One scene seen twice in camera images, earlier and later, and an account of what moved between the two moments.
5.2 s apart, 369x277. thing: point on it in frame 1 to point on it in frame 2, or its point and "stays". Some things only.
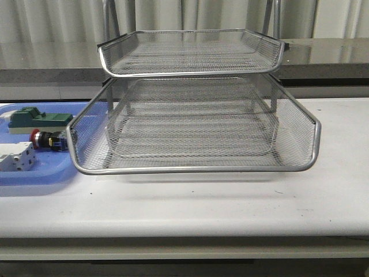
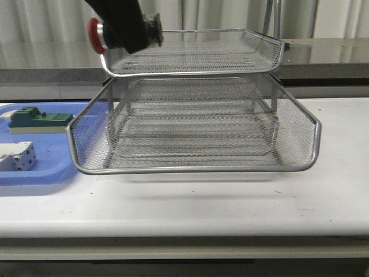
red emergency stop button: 57,141 to 95,34
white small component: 7,115 stays
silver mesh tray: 174,124 stays
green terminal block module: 26,119 stays
